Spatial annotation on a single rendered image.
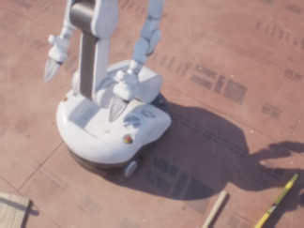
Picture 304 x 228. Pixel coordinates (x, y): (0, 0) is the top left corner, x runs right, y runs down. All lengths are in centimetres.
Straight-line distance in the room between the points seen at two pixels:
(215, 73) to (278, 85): 47
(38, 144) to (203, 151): 108
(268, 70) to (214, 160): 89
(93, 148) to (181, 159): 59
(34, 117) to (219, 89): 132
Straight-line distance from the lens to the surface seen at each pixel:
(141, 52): 157
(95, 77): 171
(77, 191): 218
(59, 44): 184
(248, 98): 252
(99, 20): 150
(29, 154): 241
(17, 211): 223
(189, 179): 214
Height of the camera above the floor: 192
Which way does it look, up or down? 54 degrees down
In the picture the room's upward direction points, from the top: 7 degrees counter-clockwise
